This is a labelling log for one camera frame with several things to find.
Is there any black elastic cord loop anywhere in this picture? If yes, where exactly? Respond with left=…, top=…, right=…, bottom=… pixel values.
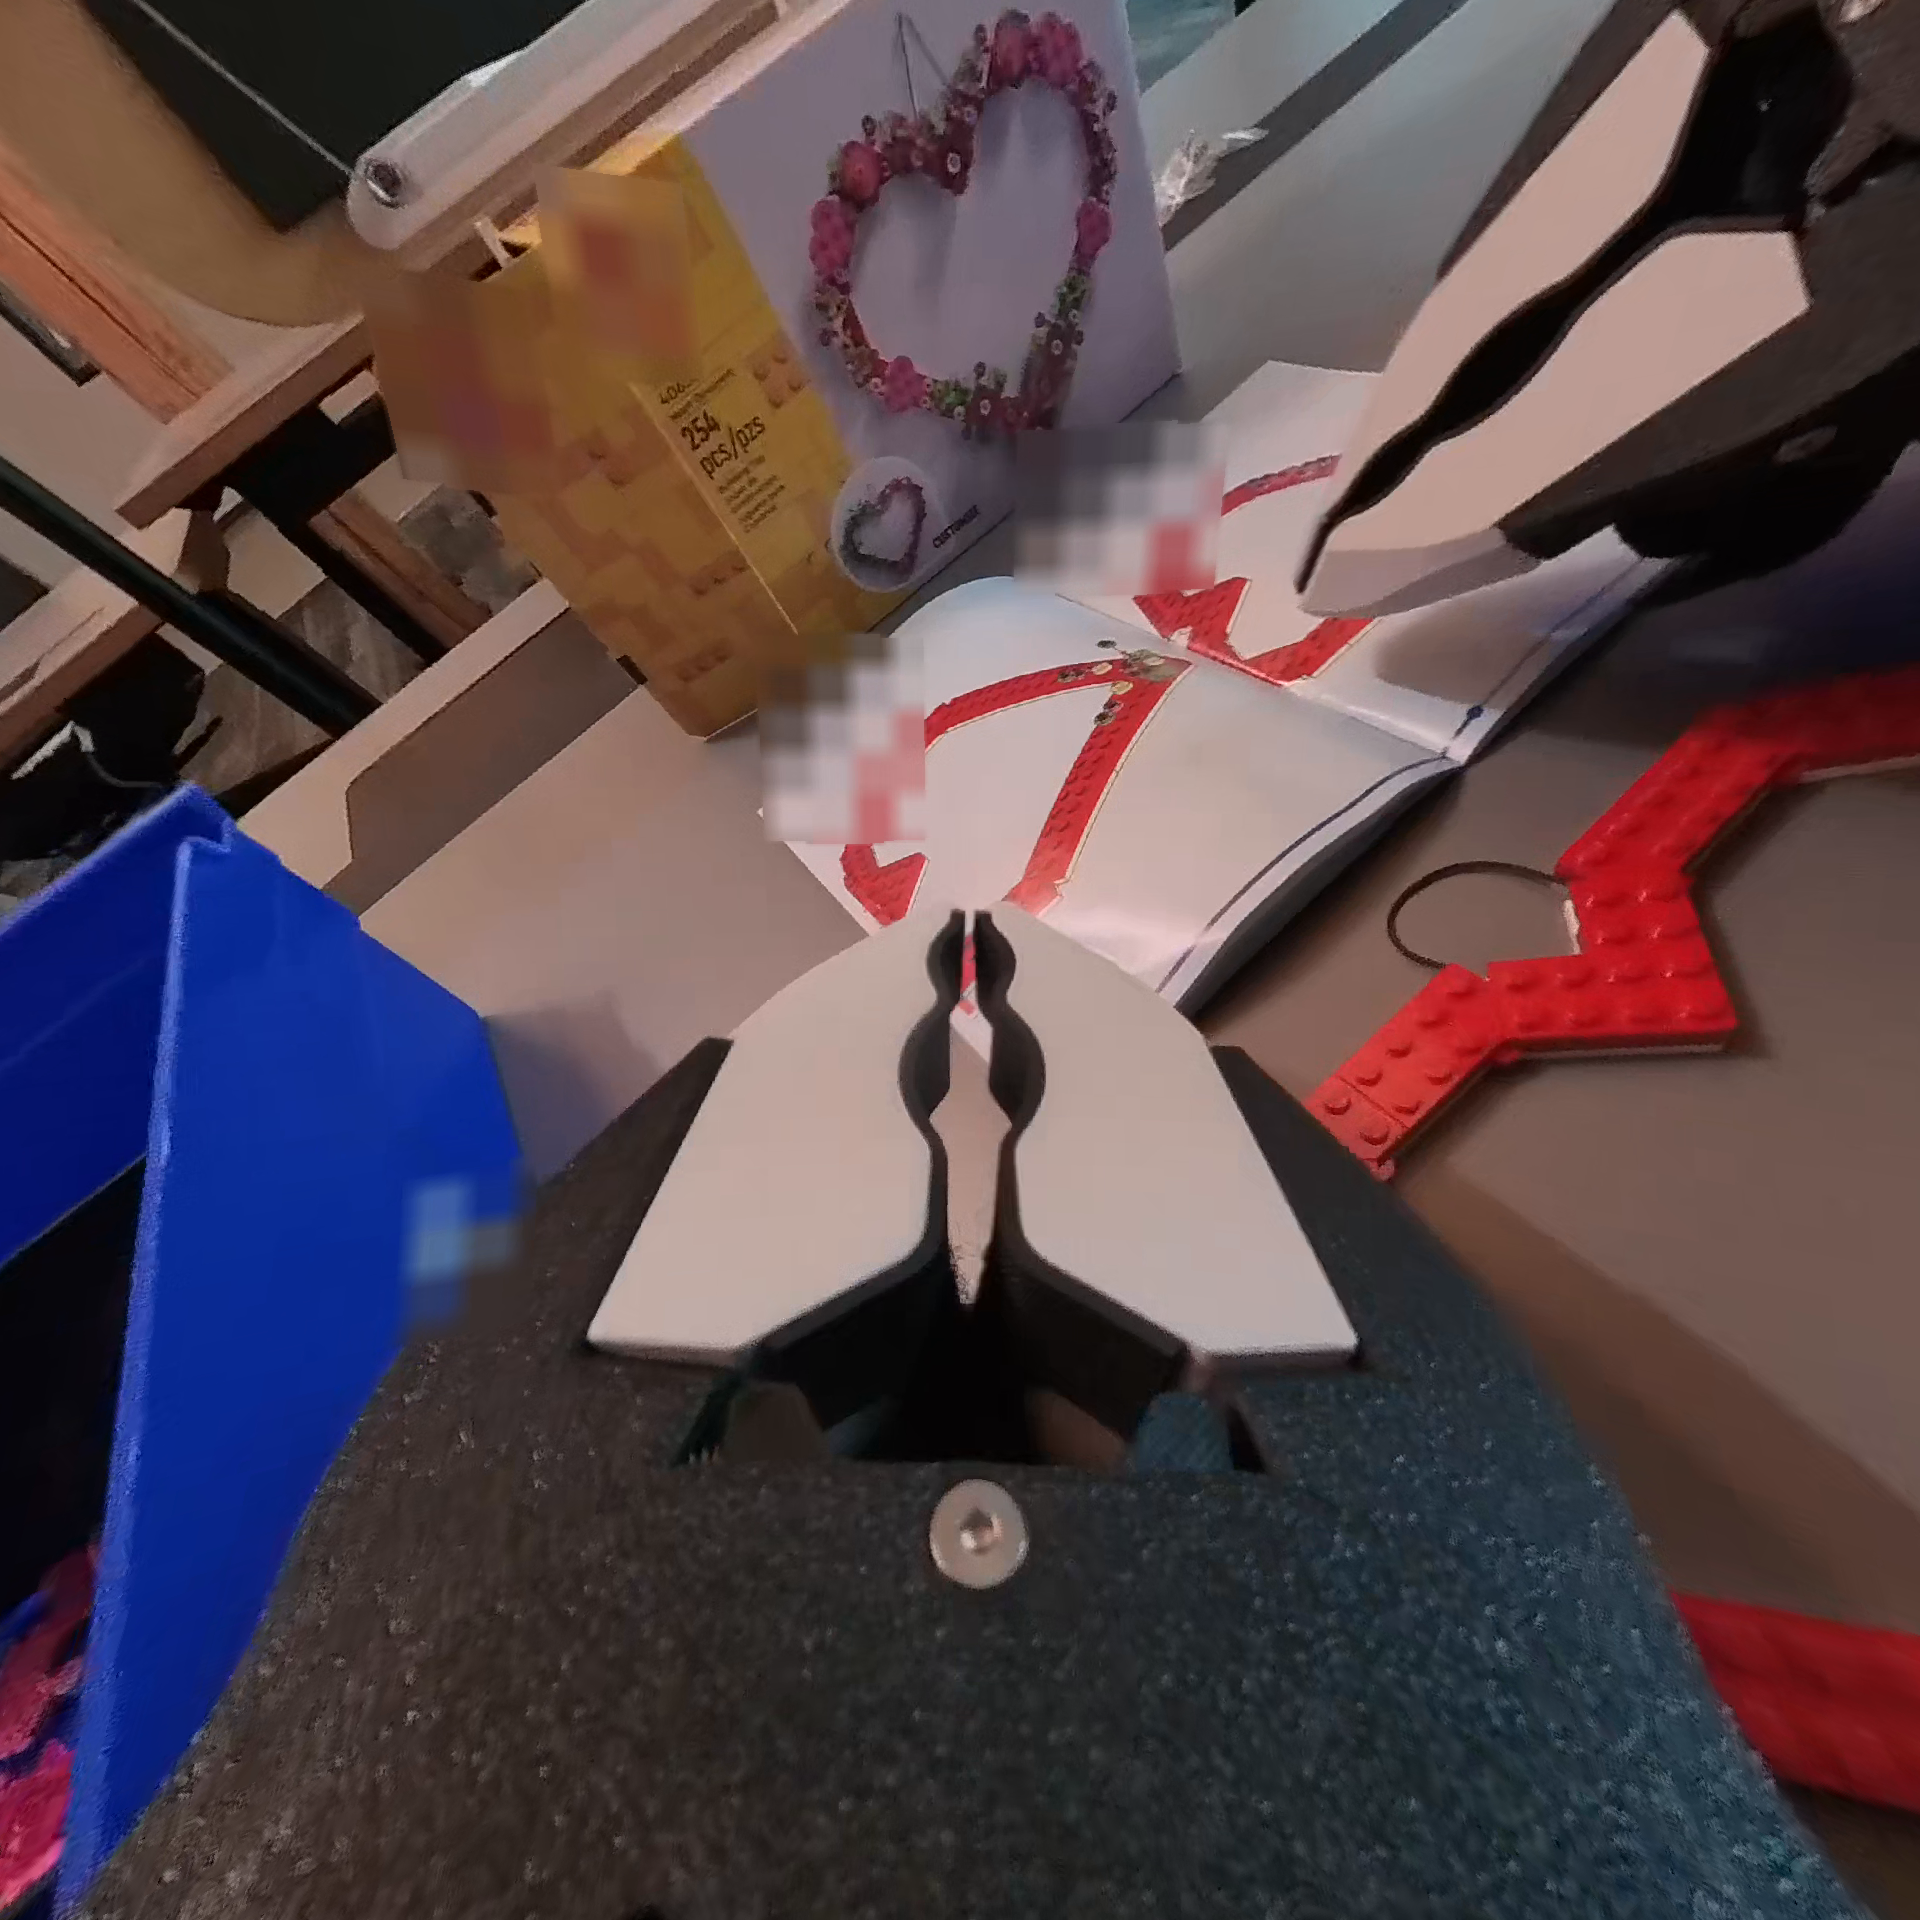
left=1387, top=858, right=1576, bottom=968

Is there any clear plastic wrapper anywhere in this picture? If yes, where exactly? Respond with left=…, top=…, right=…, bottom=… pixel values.
left=1148, top=128, right=1268, bottom=202

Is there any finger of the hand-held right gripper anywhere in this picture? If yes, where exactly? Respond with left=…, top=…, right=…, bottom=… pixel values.
left=1317, top=16, right=1718, bottom=529
left=1296, top=223, right=1816, bottom=619

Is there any grey desk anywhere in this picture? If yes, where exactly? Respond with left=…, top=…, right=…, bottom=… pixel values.
left=239, top=89, right=1920, bottom=1695

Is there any black monitor with pale frame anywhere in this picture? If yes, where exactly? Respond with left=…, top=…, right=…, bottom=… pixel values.
left=81, top=0, right=798, bottom=255

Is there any pile of pink bricks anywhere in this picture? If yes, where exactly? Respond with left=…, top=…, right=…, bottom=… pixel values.
left=0, top=1551, right=97, bottom=1863

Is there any white instruction booklet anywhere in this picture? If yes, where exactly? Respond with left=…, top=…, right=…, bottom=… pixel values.
left=785, top=358, right=1688, bottom=1021

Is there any white and yellow set box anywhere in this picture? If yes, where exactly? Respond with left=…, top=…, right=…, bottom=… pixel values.
left=367, top=0, right=1185, bottom=741

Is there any red brick heart frame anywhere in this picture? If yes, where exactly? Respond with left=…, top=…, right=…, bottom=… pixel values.
left=1304, top=666, right=1920, bottom=1823

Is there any blue plastic bin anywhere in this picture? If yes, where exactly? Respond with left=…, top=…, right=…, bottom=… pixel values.
left=0, top=783, right=528, bottom=1920

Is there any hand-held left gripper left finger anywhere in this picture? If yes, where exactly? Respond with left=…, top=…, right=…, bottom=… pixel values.
left=584, top=907, right=974, bottom=1369

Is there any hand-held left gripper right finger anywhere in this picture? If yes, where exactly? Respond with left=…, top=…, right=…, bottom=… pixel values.
left=971, top=907, right=1365, bottom=1390

